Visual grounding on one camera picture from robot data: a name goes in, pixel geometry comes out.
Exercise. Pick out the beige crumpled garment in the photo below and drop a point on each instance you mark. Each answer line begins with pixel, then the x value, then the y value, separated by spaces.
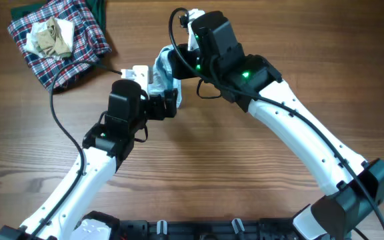
pixel 57 38

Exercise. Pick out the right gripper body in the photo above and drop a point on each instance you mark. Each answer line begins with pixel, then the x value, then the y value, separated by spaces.
pixel 177 62

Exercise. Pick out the red blue plaid garment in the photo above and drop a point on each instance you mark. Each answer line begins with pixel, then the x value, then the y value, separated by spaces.
pixel 89 43

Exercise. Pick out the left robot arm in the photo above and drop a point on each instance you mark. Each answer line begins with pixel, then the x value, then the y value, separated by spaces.
pixel 105 146

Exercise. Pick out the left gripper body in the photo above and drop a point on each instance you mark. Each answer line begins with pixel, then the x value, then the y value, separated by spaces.
pixel 155 110

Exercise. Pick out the light blue striped baby pants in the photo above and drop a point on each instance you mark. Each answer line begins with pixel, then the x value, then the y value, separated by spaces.
pixel 163 78

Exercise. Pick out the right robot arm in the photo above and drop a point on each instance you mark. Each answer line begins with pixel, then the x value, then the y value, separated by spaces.
pixel 352 186

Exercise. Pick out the white crumpled garment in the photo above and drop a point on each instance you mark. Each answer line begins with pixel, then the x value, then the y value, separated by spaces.
pixel 31 45

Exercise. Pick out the dark green garment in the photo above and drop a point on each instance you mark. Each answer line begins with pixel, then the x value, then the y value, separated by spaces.
pixel 96 7

